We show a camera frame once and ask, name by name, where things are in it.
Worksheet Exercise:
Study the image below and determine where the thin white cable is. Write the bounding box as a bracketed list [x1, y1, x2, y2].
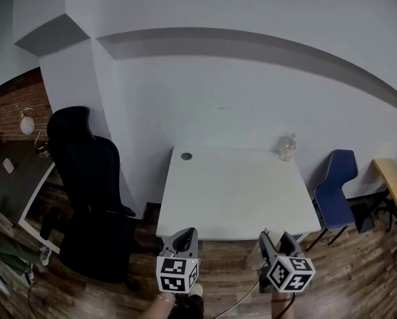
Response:
[213, 278, 263, 319]

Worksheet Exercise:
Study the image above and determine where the blue padded chair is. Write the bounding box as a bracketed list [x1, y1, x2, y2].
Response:
[305, 149, 360, 253]

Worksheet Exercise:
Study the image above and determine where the person's right forearm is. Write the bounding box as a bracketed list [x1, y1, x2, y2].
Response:
[270, 290, 296, 319]

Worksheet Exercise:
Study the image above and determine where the thin gold bracelet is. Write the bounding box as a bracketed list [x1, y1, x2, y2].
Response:
[154, 292, 176, 306]

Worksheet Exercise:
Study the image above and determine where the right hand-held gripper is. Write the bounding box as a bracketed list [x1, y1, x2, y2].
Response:
[258, 231, 317, 294]

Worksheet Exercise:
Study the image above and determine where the person's left forearm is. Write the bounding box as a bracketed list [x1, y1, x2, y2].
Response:
[140, 292, 178, 319]

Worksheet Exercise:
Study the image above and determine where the white globe desk lamp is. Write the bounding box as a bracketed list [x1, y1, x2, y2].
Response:
[18, 107, 53, 156]

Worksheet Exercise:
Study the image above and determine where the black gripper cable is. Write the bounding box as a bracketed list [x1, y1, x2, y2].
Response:
[277, 292, 297, 319]

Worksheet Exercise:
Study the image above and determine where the black mesh office chair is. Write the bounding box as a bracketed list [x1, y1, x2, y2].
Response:
[39, 106, 143, 291]

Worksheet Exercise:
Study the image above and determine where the yellow wooden chair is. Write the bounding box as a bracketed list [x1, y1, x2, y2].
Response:
[350, 158, 397, 235]

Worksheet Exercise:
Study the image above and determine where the clear plastic bottle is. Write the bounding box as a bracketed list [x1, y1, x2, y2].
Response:
[277, 132, 299, 163]

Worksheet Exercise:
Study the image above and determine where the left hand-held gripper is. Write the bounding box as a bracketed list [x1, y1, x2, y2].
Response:
[156, 227, 200, 294]

